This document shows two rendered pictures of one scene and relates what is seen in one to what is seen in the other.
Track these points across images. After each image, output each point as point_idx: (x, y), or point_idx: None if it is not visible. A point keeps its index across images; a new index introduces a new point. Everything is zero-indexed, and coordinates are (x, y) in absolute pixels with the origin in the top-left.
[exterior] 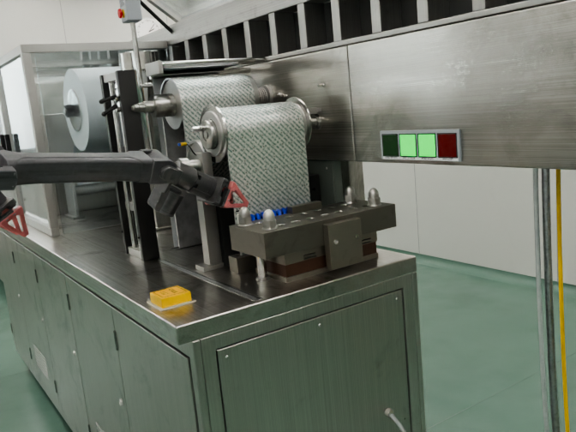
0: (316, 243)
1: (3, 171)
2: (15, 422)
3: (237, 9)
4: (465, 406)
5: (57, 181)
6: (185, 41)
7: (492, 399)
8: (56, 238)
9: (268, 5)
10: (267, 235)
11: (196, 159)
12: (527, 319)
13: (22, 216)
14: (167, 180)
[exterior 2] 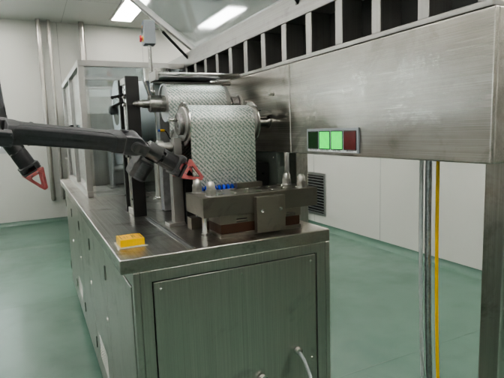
0: (247, 210)
1: (1, 132)
2: (60, 330)
3: (224, 39)
4: (388, 358)
5: (49, 145)
6: (194, 64)
7: (411, 355)
8: (89, 199)
9: (243, 35)
10: (205, 199)
11: (170, 142)
12: (454, 297)
13: (43, 174)
14: (136, 153)
